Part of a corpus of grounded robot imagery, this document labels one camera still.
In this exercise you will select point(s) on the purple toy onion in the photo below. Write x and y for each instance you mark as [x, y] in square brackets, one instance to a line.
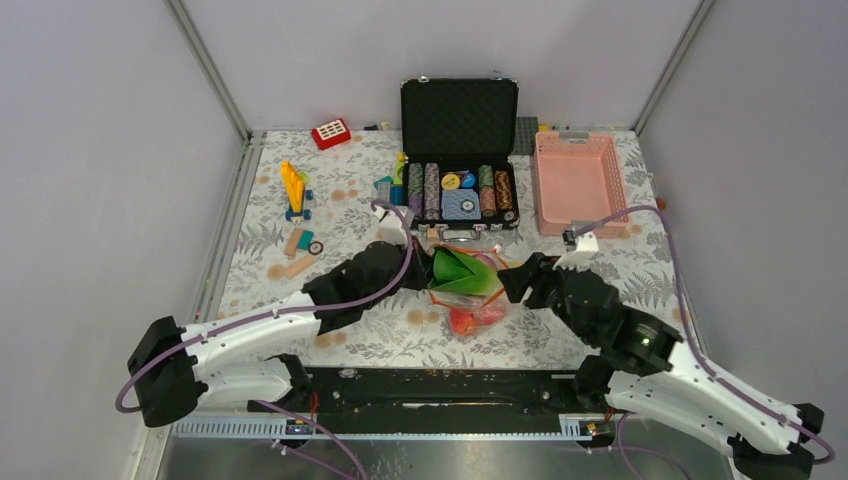
[487, 260]

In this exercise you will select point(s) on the wooden teal toy blocks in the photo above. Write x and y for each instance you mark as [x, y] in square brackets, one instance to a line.
[302, 240]

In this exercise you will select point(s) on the floral table mat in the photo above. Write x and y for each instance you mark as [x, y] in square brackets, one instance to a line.
[407, 329]

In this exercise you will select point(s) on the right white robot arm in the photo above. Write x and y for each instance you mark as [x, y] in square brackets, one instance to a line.
[646, 367]

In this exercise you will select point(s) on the teal blue block stack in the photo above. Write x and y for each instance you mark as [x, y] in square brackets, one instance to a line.
[386, 189]

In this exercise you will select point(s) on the green yellow toy figure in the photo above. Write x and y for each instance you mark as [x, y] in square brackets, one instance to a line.
[399, 168]

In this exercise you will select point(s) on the clear orange-zip bag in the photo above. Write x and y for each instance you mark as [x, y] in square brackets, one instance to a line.
[472, 303]

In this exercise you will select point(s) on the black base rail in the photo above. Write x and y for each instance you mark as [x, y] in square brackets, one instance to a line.
[443, 403]

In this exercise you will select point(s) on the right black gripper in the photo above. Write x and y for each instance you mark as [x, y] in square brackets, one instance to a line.
[535, 272]

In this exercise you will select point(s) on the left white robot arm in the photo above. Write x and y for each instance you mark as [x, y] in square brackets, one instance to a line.
[175, 369]

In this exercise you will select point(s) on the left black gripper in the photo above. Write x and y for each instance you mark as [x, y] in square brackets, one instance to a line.
[423, 267]

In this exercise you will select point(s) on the yellow blue toy cart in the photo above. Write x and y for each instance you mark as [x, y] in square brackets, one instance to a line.
[299, 196]

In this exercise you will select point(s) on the green white bok choy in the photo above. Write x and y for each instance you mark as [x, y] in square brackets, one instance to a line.
[459, 272]

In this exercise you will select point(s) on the wooden cylinder block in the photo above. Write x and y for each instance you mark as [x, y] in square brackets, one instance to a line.
[299, 266]

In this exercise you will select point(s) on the black poker chip case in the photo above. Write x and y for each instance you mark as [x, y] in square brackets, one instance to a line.
[457, 139]

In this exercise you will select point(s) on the grey building baseplate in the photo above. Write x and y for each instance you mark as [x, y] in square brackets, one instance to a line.
[526, 129]

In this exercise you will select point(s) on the red white toy block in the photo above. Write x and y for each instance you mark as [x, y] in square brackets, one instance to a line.
[331, 134]

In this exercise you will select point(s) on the pink toy peach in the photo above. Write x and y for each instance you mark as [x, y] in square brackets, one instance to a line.
[491, 313]

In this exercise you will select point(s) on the pink plastic basket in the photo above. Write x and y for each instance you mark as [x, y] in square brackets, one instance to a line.
[577, 179]

